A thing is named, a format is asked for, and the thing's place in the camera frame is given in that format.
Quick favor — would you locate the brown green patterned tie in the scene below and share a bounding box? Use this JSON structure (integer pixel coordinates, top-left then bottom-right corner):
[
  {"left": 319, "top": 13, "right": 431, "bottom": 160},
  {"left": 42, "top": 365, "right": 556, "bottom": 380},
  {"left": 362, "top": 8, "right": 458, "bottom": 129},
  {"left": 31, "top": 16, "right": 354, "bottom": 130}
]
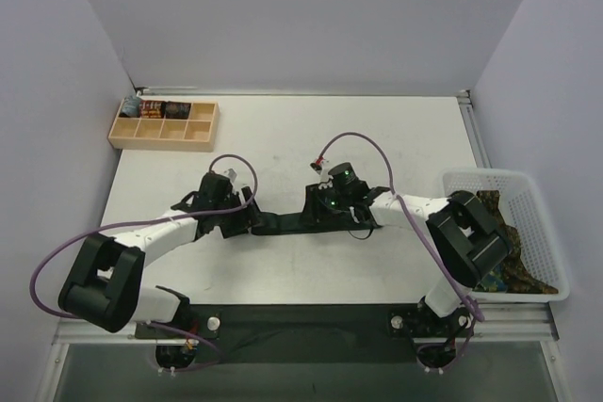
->
[{"left": 476, "top": 190, "right": 559, "bottom": 295}]

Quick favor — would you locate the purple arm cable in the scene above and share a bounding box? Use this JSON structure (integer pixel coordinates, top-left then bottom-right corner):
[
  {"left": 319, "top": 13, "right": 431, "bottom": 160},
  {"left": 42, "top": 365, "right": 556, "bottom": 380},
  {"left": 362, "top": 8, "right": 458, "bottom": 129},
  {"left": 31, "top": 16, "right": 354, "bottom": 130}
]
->
[
  {"left": 315, "top": 132, "right": 486, "bottom": 370},
  {"left": 28, "top": 153, "right": 259, "bottom": 370}
]

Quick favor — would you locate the wooden compartment organizer box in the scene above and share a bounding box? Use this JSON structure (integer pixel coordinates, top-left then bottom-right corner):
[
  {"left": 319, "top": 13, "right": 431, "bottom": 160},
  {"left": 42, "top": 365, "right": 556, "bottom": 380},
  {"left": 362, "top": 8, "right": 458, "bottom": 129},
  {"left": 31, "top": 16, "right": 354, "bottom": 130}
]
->
[{"left": 107, "top": 100, "right": 220, "bottom": 153}]

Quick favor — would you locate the dark green tie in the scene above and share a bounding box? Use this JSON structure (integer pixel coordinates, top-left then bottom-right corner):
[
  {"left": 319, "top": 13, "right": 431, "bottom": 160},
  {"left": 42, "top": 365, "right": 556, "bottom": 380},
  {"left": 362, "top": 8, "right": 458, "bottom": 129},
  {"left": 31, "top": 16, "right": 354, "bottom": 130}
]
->
[{"left": 250, "top": 213, "right": 379, "bottom": 236}]

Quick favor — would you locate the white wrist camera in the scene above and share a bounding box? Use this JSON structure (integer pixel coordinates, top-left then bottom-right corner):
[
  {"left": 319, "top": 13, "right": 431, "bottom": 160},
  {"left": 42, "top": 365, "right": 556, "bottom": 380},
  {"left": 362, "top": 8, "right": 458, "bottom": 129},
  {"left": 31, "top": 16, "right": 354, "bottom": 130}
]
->
[
  {"left": 310, "top": 156, "right": 332, "bottom": 184},
  {"left": 220, "top": 169, "right": 237, "bottom": 185}
]

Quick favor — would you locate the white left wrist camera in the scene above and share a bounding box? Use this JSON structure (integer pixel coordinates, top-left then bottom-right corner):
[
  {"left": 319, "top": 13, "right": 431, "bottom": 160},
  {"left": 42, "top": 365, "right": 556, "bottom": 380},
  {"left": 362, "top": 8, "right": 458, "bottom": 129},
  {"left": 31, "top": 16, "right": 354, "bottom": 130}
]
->
[{"left": 220, "top": 169, "right": 237, "bottom": 185}]

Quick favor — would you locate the red patterned rolled tie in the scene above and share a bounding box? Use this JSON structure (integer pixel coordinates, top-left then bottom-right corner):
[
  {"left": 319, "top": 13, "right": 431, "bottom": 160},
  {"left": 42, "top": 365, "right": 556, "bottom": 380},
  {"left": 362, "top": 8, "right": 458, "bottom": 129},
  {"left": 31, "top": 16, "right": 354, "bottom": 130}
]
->
[{"left": 139, "top": 100, "right": 166, "bottom": 119}]

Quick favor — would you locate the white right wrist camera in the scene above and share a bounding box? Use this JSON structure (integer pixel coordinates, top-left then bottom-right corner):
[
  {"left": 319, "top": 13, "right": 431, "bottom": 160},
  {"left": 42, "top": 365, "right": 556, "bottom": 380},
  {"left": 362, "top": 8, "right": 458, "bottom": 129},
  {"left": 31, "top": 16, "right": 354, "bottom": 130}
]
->
[{"left": 310, "top": 156, "right": 332, "bottom": 184}]

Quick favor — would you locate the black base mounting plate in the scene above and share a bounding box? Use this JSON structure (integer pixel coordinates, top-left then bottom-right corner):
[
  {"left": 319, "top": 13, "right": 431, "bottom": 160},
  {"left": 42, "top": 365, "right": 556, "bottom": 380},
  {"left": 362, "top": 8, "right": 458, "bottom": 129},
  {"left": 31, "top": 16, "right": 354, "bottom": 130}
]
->
[{"left": 135, "top": 302, "right": 475, "bottom": 371}]

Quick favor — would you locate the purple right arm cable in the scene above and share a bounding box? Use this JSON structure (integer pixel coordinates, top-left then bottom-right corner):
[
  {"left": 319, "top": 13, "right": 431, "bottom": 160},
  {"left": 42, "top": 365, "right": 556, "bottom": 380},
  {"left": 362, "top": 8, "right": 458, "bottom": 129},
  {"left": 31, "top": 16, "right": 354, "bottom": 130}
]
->
[{"left": 315, "top": 132, "right": 486, "bottom": 370}]

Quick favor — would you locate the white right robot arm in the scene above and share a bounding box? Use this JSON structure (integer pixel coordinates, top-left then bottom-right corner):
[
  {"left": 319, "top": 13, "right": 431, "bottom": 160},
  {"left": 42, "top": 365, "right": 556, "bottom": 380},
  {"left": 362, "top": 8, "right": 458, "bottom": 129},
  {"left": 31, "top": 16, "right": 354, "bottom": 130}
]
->
[{"left": 303, "top": 160, "right": 512, "bottom": 336}]

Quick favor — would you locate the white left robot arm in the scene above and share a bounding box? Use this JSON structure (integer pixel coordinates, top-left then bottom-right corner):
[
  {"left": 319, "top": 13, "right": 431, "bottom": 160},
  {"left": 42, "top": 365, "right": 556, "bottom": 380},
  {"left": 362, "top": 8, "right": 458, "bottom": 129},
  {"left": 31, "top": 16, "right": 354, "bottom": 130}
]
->
[{"left": 58, "top": 170, "right": 257, "bottom": 338}]

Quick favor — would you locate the grey rolled tie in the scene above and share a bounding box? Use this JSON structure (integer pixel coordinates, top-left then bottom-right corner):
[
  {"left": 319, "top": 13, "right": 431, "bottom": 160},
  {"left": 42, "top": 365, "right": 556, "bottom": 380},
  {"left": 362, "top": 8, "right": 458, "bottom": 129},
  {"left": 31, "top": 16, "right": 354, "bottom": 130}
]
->
[{"left": 118, "top": 96, "right": 142, "bottom": 119}]

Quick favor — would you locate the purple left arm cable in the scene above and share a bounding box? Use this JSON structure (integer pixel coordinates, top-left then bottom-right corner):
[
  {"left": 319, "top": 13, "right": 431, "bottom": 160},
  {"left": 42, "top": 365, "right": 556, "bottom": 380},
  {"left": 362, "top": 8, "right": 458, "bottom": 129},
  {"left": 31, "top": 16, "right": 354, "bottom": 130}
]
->
[{"left": 28, "top": 153, "right": 259, "bottom": 370}]

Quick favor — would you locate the white plastic basket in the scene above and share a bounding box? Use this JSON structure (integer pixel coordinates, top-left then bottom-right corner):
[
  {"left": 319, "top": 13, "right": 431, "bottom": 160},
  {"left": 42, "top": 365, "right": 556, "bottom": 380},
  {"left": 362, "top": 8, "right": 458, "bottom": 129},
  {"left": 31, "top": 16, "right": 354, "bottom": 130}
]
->
[{"left": 441, "top": 169, "right": 570, "bottom": 303}]

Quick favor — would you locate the blue yellow patterned tie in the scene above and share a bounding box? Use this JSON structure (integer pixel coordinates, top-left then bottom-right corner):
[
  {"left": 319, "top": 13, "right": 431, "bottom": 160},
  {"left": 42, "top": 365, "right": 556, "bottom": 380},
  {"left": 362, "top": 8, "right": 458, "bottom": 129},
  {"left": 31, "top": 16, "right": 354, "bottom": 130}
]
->
[{"left": 474, "top": 265, "right": 510, "bottom": 294}]

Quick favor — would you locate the dark brown rolled tie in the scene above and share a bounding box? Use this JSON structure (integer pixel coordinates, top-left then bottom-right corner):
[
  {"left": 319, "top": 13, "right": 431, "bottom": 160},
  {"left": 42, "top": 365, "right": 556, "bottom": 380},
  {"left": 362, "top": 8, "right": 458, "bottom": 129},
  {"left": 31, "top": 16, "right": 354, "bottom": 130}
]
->
[{"left": 164, "top": 101, "right": 191, "bottom": 120}]

